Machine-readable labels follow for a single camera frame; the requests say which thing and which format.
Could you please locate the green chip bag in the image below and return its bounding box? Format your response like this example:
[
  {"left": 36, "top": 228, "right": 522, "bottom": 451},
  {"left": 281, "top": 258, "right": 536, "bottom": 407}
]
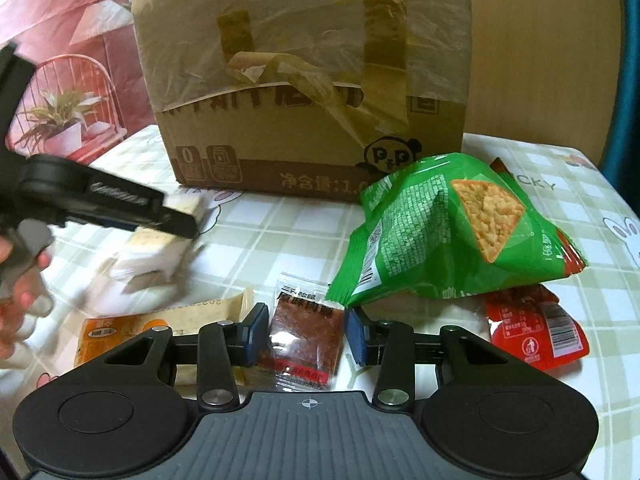
[{"left": 327, "top": 152, "right": 586, "bottom": 308}]

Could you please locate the white cracker pack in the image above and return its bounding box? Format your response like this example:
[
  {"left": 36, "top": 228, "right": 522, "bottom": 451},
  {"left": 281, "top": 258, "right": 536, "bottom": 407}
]
[{"left": 87, "top": 192, "right": 208, "bottom": 311}]

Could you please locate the person's teal clothing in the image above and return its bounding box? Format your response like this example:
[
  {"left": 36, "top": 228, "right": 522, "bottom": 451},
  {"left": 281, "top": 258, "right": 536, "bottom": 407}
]
[{"left": 597, "top": 0, "right": 640, "bottom": 181}]

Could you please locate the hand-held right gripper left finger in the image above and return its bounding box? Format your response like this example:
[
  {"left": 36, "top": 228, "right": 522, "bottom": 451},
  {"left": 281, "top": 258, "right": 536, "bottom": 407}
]
[{"left": 102, "top": 302, "right": 272, "bottom": 407}]

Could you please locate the wooden board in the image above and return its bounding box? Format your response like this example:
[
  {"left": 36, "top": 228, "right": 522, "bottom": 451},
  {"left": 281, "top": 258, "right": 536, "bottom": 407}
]
[{"left": 467, "top": 0, "right": 626, "bottom": 161}]

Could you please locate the cream snack packet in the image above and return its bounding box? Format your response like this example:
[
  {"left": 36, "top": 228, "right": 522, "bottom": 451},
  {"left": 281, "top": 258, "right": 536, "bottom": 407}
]
[{"left": 170, "top": 287, "right": 256, "bottom": 387}]

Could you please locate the brown cardboard box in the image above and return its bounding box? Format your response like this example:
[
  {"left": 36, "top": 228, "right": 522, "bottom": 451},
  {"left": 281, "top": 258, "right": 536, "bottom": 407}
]
[{"left": 131, "top": 0, "right": 473, "bottom": 206}]

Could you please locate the orange snack packet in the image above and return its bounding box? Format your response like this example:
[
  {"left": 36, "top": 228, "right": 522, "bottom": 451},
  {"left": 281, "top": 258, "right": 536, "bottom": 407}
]
[{"left": 75, "top": 315, "right": 173, "bottom": 367}]

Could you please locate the person's left hand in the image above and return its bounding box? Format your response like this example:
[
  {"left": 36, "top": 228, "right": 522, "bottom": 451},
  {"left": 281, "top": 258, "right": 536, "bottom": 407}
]
[{"left": 0, "top": 237, "right": 55, "bottom": 361}]

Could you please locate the clear jerky packet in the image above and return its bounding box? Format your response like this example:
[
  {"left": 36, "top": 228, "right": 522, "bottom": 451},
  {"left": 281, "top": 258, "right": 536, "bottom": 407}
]
[{"left": 267, "top": 272, "right": 347, "bottom": 391}]

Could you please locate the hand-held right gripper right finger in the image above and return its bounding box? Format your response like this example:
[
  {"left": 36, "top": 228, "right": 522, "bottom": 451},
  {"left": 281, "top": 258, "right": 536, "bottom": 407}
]
[{"left": 346, "top": 307, "right": 516, "bottom": 407}]

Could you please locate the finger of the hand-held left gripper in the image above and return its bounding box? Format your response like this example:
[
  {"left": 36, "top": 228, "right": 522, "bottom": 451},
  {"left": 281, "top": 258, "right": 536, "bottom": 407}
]
[{"left": 97, "top": 207, "right": 197, "bottom": 239}]

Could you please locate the wall poster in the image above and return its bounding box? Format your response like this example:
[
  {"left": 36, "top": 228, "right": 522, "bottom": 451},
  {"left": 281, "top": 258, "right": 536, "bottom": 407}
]
[{"left": 0, "top": 0, "right": 161, "bottom": 167}]

